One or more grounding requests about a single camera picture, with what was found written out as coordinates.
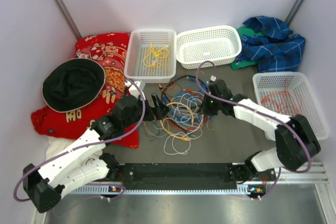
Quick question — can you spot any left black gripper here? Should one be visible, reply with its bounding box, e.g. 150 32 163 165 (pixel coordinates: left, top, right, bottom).
123 93 171 129

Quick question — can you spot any thin yellow wire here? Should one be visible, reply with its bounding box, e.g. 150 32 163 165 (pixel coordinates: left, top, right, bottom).
181 113 215 141

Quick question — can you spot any thin red wire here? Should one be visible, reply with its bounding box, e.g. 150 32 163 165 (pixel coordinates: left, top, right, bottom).
259 79 307 119

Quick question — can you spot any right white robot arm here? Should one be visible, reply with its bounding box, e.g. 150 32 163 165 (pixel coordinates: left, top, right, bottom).
201 77 321 180

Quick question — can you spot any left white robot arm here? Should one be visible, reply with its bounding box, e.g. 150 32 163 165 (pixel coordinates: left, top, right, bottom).
23 94 169 213

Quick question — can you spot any left white plastic basket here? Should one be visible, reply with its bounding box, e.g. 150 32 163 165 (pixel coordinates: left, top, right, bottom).
124 29 177 83

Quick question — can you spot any white plastic basket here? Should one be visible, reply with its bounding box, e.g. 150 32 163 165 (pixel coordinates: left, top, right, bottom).
124 29 177 83
176 25 242 69
253 71 330 141

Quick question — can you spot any middle white plastic basket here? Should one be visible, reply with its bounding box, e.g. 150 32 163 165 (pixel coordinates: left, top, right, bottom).
176 25 242 69

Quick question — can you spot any right white plastic basket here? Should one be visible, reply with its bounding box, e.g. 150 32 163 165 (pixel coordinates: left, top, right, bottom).
253 71 330 141

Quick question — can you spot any red patterned cloth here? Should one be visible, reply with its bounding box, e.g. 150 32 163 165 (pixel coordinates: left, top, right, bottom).
31 33 130 140

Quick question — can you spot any green cloth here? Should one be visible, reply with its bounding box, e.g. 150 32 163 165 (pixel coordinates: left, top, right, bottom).
230 26 266 70

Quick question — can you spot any blue plaid cloth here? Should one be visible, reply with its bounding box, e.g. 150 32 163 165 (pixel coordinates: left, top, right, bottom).
234 16 306 73

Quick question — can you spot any black round hat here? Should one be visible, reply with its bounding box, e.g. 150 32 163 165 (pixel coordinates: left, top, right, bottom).
41 58 106 113

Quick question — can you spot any white cloth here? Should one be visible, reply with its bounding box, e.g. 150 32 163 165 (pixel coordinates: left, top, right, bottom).
46 136 104 162

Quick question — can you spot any thick blue ethernet cable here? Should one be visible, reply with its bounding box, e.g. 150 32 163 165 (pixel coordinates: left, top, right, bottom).
162 77 211 127

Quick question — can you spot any thick red ethernet cable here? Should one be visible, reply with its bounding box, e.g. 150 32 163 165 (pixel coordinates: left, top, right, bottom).
162 89 208 132

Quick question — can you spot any thin blue wire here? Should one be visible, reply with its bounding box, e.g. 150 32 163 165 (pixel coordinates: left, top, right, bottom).
146 77 211 141

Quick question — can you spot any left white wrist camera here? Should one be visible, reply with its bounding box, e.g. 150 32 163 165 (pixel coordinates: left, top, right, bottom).
124 80 145 99

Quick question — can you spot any black cable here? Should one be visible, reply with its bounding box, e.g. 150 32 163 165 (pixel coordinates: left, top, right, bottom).
160 74 211 137

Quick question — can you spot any thick yellow ethernet cable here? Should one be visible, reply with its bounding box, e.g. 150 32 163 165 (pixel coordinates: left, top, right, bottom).
160 113 196 141

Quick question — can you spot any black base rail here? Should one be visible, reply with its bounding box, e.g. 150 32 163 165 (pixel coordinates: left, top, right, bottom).
122 163 236 189

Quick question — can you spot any slotted aluminium cable duct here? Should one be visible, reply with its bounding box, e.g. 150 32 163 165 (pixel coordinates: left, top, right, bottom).
70 183 266 196

